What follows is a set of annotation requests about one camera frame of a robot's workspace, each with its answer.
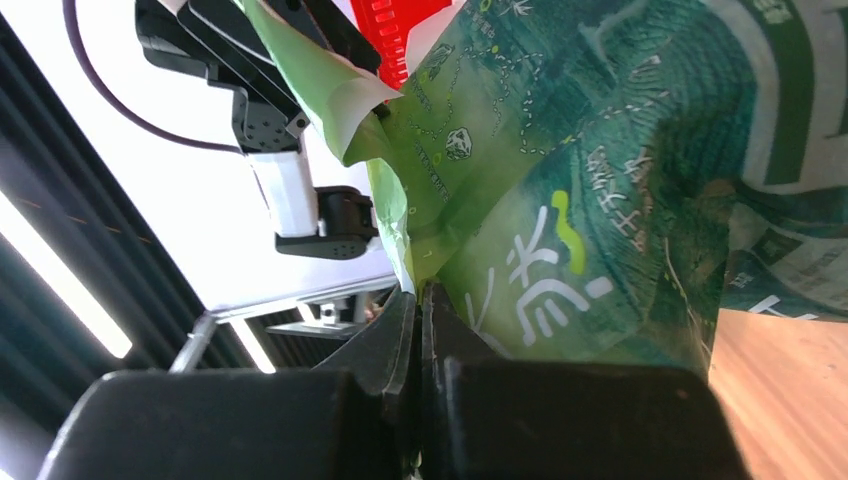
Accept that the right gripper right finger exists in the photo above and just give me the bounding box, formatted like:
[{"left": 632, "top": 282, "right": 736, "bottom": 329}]
[{"left": 421, "top": 285, "right": 749, "bottom": 479}]

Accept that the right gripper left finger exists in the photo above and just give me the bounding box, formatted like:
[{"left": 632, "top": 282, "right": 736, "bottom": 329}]
[{"left": 39, "top": 291, "right": 416, "bottom": 479}]

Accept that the green cat litter bag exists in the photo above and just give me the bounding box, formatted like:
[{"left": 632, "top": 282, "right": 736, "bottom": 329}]
[{"left": 242, "top": 1, "right": 847, "bottom": 373}]

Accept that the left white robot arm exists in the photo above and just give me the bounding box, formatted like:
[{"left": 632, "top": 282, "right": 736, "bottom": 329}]
[{"left": 135, "top": 1, "right": 378, "bottom": 260}]

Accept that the red plastic shopping basket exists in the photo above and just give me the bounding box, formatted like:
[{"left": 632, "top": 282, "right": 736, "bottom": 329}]
[{"left": 350, "top": 0, "right": 452, "bottom": 89}]

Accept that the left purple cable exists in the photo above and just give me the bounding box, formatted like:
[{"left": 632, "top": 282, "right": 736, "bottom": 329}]
[{"left": 62, "top": 0, "right": 245, "bottom": 156}]

